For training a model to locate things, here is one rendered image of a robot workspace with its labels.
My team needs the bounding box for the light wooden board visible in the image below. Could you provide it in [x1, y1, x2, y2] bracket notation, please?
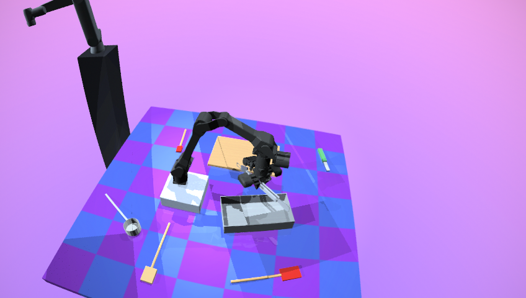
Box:
[207, 136, 257, 172]

